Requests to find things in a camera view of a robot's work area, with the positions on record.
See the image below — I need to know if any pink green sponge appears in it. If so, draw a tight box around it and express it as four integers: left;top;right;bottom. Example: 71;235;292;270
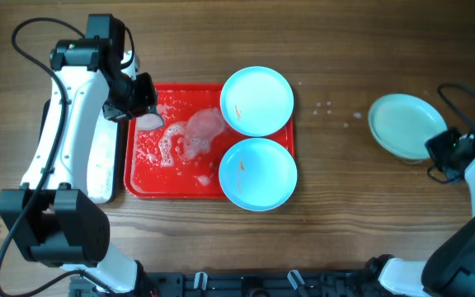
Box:
136;113;164;132

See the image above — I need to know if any light blue plate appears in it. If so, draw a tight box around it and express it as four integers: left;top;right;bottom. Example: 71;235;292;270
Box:
368;93;448;161
219;66;294;137
219;138;298;211

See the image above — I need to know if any red plastic tray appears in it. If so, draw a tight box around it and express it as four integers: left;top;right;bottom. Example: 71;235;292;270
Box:
123;82;295;200

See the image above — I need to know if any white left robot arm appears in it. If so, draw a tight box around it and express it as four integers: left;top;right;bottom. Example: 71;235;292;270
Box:
0;14;158;296

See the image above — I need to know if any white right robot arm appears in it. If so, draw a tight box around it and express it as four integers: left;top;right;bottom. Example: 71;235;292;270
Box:
358;124;475;296

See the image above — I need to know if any black soapy water tray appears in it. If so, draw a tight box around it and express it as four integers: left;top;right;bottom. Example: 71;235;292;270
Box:
22;96;119;204

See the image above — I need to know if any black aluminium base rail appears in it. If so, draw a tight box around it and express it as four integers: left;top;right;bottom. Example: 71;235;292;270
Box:
68;270;387;297

